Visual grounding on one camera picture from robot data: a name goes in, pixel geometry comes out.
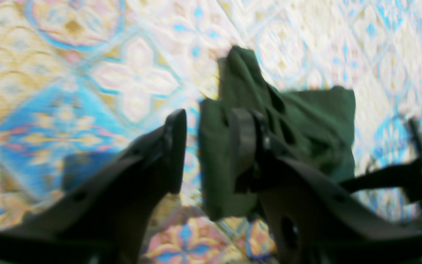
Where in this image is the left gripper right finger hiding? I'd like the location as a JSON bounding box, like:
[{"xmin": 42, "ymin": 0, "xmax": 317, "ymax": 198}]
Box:
[{"xmin": 229, "ymin": 109, "xmax": 422, "ymax": 264}]

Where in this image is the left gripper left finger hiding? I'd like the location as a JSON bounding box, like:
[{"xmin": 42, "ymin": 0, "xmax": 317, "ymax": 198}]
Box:
[{"xmin": 0, "ymin": 109, "xmax": 186, "ymax": 264}]

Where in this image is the dark green long-sleeve shirt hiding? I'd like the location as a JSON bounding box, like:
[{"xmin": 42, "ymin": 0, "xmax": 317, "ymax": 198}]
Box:
[{"xmin": 198, "ymin": 45, "xmax": 356, "ymax": 222}]

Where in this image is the patterned colourful table cloth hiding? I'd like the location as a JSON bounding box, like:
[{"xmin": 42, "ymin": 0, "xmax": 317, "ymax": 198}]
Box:
[{"xmin": 0, "ymin": 0, "xmax": 422, "ymax": 264}]

